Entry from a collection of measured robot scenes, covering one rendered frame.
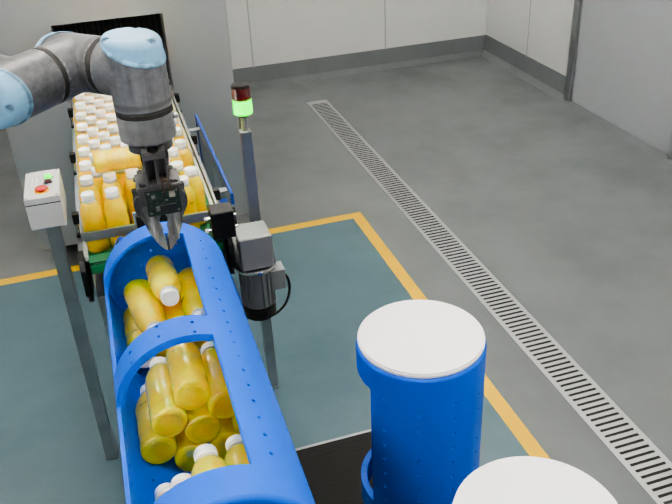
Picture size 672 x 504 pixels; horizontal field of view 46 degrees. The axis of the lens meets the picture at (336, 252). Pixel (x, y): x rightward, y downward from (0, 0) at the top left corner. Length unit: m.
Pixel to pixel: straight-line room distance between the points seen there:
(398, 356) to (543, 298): 2.15
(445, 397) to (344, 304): 2.05
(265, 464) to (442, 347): 0.62
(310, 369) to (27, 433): 1.12
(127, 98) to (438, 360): 0.83
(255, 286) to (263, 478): 1.48
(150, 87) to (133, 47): 0.06
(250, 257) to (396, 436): 0.99
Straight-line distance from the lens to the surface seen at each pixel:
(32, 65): 1.26
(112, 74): 1.26
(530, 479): 1.44
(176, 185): 1.30
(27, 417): 3.38
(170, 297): 1.73
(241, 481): 1.17
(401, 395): 1.67
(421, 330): 1.75
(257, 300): 2.64
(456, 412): 1.72
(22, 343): 3.81
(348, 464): 2.69
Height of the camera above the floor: 2.07
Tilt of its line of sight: 30 degrees down
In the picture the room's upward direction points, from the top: 3 degrees counter-clockwise
